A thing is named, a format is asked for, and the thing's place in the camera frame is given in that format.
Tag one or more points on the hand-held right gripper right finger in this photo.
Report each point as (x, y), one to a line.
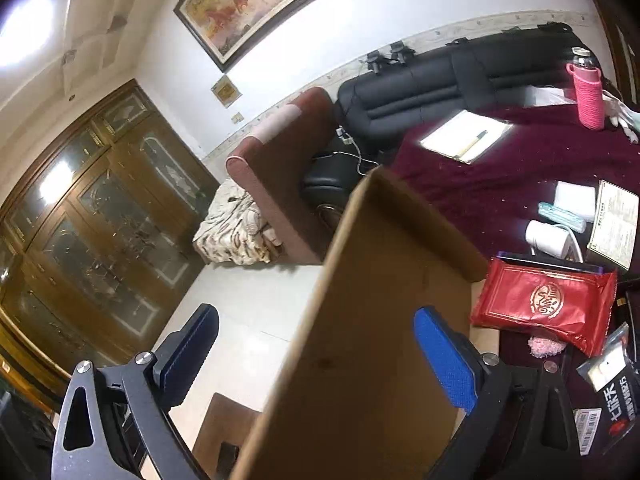
(445, 360)

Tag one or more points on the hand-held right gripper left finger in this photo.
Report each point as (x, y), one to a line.
(187, 355)

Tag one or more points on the brown cardboard box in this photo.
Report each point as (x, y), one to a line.
(350, 335)

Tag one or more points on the pink fluffy ball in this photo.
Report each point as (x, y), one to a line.
(542, 346)

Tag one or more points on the red foil packet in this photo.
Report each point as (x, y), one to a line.
(540, 305)

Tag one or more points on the patterned beige blanket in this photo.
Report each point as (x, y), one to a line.
(230, 230)

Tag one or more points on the wooden glass-door cabinet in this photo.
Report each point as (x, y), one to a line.
(100, 235)

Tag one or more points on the clear plastic bag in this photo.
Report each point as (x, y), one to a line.
(600, 365)

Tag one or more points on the white jar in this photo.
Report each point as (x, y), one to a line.
(545, 237)

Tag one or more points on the maroon tablecloth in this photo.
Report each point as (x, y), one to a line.
(475, 200)

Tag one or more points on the black printed packet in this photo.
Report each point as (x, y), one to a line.
(620, 410)

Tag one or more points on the light blue toothbrush case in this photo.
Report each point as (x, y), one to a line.
(560, 215)

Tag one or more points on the brown fabric armchair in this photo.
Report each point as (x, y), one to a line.
(280, 170)

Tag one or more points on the printed paper leaflet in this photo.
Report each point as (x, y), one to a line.
(615, 225)

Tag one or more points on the yellow pen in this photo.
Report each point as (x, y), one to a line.
(472, 144)

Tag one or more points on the white notebook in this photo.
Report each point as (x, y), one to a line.
(450, 135)

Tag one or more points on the black leather sofa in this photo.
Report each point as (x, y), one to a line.
(425, 85)

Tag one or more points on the clear plastic wrapper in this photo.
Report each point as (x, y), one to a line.
(547, 96)

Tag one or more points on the pink sleeved bottle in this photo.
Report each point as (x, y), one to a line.
(587, 95)

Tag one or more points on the white gloves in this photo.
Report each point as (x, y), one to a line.
(620, 110)

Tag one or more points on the black device on stand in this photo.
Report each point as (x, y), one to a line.
(376, 62)
(401, 51)

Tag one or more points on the ceiling light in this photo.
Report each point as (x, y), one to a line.
(25, 25)

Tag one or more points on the wall socket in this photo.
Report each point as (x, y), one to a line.
(237, 117)

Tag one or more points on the gold wall plaque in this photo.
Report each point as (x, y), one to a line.
(226, 91)

